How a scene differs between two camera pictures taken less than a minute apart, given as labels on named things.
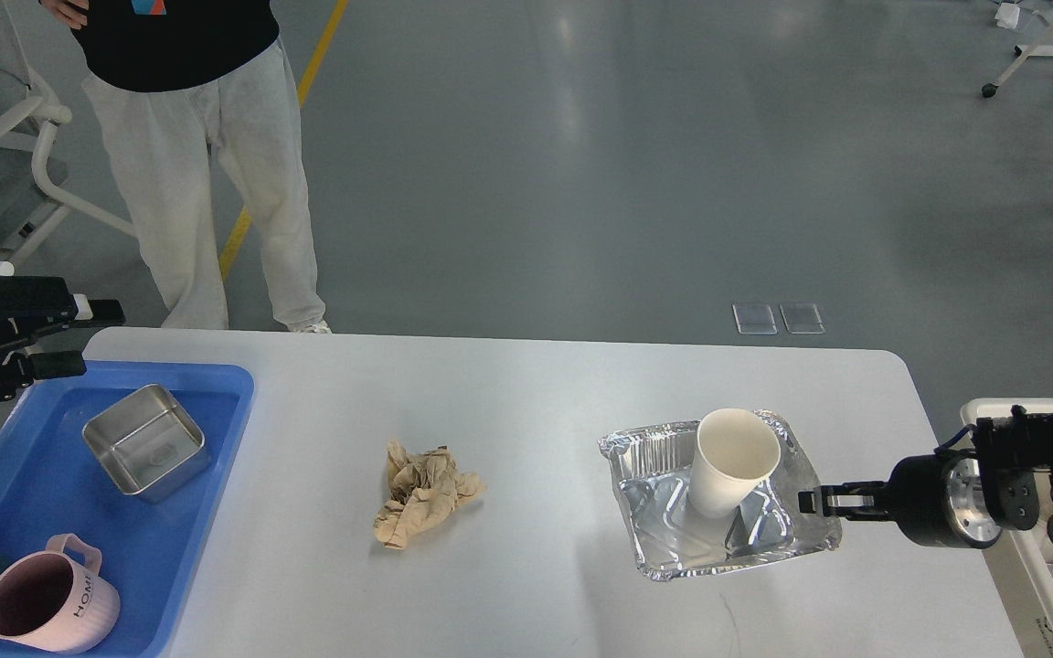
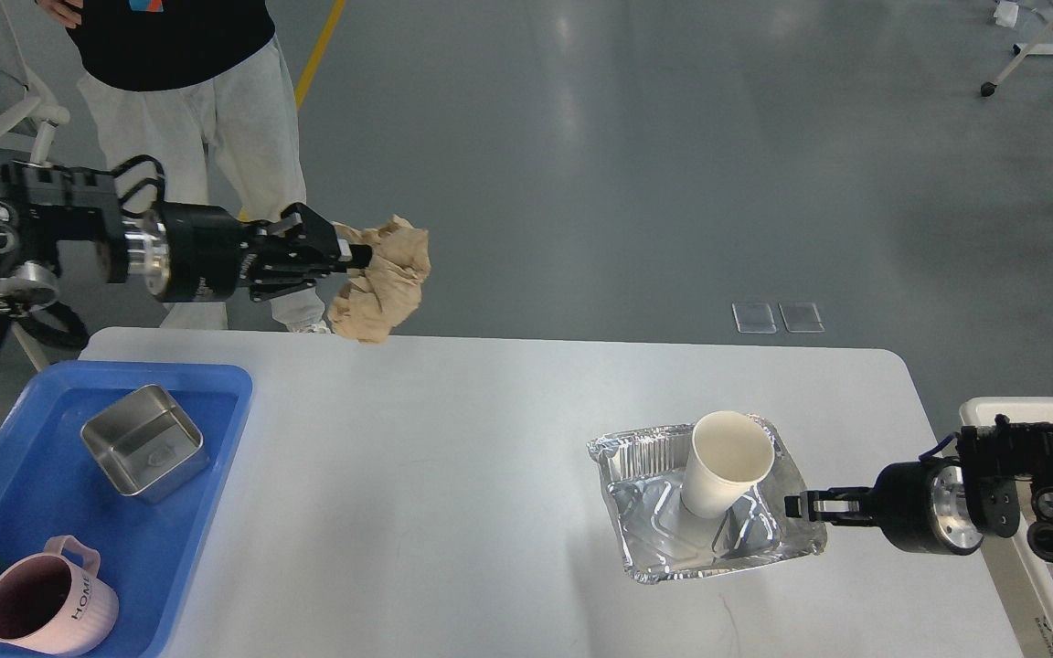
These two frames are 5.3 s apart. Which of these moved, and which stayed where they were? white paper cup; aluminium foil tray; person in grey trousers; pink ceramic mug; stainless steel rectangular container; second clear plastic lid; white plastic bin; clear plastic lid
Moved: aluminium foil tray
Stayed: white paper cup; second clear plastic lid; clear plastic lid; white plastic bin; person in grey trousers; pink ceramic mug; stainless steel rectangular container
